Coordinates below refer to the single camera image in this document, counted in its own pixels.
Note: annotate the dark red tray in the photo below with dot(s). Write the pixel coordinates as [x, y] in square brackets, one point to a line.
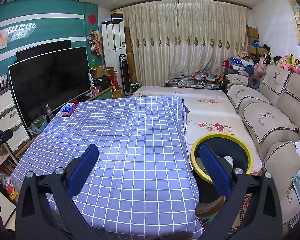
[75, 105]

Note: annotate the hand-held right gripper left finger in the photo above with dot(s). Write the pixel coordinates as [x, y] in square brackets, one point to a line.
[83, 170]

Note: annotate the white upright tube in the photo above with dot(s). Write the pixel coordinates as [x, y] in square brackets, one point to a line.
[91, 80]

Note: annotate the cream patterned curtain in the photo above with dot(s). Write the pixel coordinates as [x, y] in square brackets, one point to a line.
[185, 42]

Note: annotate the large curved television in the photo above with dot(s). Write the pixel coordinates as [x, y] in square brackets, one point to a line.
[50, 85]

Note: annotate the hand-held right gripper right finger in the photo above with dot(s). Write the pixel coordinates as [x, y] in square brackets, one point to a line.
[215, 171]

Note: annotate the row of plush toys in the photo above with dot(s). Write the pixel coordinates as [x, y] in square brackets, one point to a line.
[290, 62]

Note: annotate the blue checked tablecloth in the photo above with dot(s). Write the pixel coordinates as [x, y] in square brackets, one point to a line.
[127, 142]

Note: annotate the beige sofa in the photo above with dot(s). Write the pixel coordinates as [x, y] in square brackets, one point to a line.
[270, 120]

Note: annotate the patterned rug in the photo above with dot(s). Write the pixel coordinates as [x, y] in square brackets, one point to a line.
[246, 202]

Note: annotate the red round wall ornament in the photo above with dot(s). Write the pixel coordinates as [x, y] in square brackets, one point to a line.
[91, 19]

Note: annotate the cluttered glass coffee table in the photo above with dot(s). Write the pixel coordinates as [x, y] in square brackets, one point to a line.
[195, 81]

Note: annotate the white plastic drawer unit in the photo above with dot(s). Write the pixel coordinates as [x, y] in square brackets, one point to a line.
[7, 120]

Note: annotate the hanging artificial flowers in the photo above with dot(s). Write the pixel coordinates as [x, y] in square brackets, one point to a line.
[95, 41]

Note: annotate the stacked cardboard boxes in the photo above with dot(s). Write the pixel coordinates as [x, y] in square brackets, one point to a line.
[252, 36]

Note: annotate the shelf of books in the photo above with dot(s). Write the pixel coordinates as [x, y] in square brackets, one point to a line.
[2, 165]

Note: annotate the black bin with yellow rim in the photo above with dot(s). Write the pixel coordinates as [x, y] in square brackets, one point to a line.
[240, 150]

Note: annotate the red canister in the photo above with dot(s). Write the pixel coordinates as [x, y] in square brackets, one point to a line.
[113, 81]

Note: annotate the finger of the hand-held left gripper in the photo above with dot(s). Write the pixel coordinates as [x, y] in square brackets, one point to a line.
[0, 138]

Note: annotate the glittery wall decal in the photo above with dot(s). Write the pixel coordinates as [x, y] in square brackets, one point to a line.
[21, 31]

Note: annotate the blue tissue pack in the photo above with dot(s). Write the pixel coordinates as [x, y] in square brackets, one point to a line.
[68, 108]

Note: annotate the clear bag with green contents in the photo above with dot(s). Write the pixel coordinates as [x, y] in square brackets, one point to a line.
[38, 125]

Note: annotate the pile of toys and bags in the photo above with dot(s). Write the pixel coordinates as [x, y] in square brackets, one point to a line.
[240, 65]

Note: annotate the clear water bottle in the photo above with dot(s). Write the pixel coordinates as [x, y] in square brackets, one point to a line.
[49, 113]

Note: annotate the open cardboard boxes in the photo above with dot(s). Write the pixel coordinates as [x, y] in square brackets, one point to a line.
[101, 71]

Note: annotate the black tower fan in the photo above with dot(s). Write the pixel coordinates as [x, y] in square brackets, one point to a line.
[124, 75]

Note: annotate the yellow waste basket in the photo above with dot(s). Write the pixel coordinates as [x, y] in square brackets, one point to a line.
[117, 93]

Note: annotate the black box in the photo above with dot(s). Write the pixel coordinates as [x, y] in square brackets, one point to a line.
[117, 16]

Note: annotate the grey round cushion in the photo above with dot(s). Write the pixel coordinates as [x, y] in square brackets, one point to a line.
[253, 81]

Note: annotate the white standing air conditioner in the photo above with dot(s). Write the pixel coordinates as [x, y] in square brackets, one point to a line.
[112, 40]

